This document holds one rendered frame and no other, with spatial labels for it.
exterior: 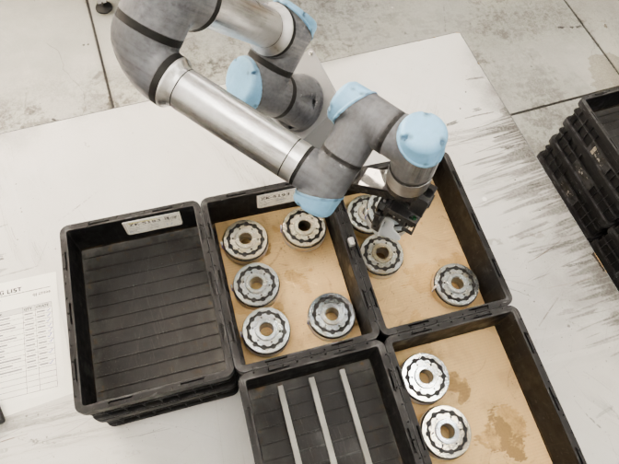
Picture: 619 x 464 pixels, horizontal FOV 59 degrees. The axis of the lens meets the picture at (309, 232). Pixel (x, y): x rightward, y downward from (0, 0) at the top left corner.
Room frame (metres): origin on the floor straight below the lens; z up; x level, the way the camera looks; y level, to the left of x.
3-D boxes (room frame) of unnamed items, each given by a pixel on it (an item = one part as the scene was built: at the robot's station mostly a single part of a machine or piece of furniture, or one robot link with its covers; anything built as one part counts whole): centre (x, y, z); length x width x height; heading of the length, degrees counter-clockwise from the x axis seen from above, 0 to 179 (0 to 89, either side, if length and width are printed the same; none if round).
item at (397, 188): (0.52, -0.15, 1.23); 0.08 x 0.08 x 0.05
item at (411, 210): (0.52, -0.16, 1.15); 0.09 x 0.08 x 0.12; 64
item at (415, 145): (0.51, -0.15, 1.31); 0.09 x 0.08 x 0.11; 58
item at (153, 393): (0.33, 0.32, 0.92); 0.40 x 0.30 x 0.02; 23
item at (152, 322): (0.33, 0.32, 0.87); 0.40 x 0.30 x 0.11; 23
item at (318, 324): (0.37, -0.07, 0.86); 0.10 x 0.10 x 0.01
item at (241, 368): (0.44, 0.04, 0.92); 0.40 x 0.30 x 0.02; 23
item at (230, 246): (0.52, 0.14, 0.86); 0.10 x 0.10 x 0.01
